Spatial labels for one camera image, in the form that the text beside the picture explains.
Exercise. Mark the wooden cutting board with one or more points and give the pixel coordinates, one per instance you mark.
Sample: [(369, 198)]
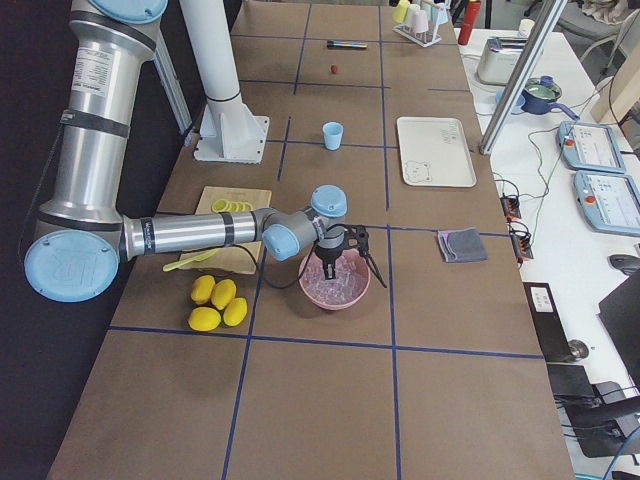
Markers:
[(235, 257)]

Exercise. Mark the black power strip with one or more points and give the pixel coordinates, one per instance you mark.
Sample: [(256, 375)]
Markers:
[(521, 239), (511, 207)]

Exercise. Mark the far teach pendant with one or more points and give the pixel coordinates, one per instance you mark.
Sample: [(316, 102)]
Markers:
[(593, 147)]

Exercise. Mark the blue cup on rack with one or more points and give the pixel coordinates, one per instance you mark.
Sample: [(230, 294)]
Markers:
[(438, 15)]

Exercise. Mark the white cup on rack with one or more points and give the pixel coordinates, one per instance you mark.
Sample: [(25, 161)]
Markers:
[(422, 23)]

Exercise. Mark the ice cubes in bowl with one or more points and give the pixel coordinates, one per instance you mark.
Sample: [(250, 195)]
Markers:
[(351, 280)]

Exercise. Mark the yellow lemon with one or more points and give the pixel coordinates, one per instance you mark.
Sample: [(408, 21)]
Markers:
[(202, 289), (204, 319), (235, 312), (223, 293)]

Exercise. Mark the aluminium frame post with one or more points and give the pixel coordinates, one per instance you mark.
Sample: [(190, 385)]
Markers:
[(544, 25)]

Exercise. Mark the white wire cup rack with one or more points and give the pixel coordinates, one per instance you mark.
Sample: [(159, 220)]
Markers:
[(432, 36)]

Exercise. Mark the blue saucepan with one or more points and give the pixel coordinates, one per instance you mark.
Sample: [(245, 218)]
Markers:
[(542, 95)]

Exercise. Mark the yellow plastic knife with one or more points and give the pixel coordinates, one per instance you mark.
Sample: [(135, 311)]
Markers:
[(205, 255)]

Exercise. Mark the black computer mouse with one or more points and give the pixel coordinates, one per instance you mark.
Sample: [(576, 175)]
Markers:
[(625, 263)]

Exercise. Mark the white pillar mount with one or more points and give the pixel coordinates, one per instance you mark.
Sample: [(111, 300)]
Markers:
[(229, 131)]

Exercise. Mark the steel muddler black tip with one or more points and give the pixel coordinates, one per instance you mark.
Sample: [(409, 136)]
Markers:
[(346, 45)]

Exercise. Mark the blue bowl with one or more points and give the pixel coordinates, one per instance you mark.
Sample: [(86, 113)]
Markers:
[(517, 107)]

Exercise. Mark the pink bowl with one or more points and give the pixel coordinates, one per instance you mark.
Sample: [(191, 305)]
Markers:
[(351, 252)]

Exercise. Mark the grey folded cloth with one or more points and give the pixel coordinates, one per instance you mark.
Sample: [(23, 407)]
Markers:
[(461, 246)]

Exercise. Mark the teach pendant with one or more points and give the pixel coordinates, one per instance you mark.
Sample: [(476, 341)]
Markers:
[(609, 201), (593, 147)]

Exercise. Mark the light blue plastic cup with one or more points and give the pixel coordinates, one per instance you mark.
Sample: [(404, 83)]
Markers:
[(332, 133)]

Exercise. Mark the lemon slices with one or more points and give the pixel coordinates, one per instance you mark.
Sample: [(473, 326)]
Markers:
[(225, 205)]

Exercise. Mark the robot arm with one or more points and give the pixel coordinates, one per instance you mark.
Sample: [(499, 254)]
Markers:
[(81, 238)]

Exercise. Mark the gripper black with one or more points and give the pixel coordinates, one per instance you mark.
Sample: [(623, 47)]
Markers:
[(330, 254)]

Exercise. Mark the near teach pendant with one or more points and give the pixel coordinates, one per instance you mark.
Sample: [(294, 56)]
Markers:
[(609, 201)]

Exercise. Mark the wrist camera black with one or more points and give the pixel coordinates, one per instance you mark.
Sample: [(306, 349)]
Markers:
[(357, 237)]

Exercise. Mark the red bottle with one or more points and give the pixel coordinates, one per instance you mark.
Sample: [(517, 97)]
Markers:
[(471, 13)]

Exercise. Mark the yellow cup on rack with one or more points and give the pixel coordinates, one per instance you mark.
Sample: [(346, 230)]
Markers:
[(400, 11)]

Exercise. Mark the cream bear tray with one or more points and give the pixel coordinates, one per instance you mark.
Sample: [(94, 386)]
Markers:
[(434, 152)]

